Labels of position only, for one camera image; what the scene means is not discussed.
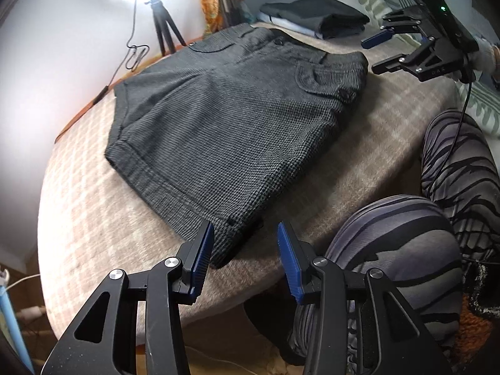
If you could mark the black tripod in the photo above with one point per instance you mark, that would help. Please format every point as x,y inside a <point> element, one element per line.
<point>165,26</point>

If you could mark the beige plaid bed cover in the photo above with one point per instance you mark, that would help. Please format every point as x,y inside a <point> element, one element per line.
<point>91,221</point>

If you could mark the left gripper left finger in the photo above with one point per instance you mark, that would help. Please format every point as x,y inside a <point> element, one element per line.
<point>101,339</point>

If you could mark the folded dark clothes stack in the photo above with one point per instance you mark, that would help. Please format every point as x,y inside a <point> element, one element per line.
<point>322,19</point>

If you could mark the striped grey legging leg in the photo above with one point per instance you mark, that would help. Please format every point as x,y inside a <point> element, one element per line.
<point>440,249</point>

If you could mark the blue pole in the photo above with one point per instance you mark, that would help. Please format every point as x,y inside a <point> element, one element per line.
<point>14,331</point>

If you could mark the grey houndstooth shorts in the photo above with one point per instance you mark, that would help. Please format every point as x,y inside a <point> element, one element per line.
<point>217,131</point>

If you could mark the orange wooden bed edge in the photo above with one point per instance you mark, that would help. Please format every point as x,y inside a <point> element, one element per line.
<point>103,93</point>

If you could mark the green patterned pillow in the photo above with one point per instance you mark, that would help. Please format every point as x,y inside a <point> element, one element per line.
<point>482,103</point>

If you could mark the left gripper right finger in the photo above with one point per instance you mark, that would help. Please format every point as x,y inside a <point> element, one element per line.
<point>390,337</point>

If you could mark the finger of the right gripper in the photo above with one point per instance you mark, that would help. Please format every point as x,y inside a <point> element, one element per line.
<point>406,62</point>
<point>377,39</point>

